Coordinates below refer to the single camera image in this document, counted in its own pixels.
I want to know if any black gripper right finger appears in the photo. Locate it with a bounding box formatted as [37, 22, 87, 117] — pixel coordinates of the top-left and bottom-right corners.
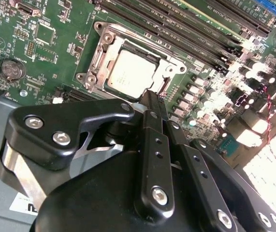
[159, 95, 276, 232]

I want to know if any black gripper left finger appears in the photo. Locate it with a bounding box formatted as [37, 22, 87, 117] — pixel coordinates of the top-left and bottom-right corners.
[0, 89, 176, 219]

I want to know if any silver CPU chip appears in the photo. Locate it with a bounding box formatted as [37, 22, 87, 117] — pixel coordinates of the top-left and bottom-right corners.
[105, 48, 159, 99]

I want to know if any metal socket cover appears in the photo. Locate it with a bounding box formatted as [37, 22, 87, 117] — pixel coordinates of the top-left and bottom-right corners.
[87, 24, 187, 97]

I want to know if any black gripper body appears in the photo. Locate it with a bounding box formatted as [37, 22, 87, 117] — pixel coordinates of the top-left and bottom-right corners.
[30, 120, 216, 232]

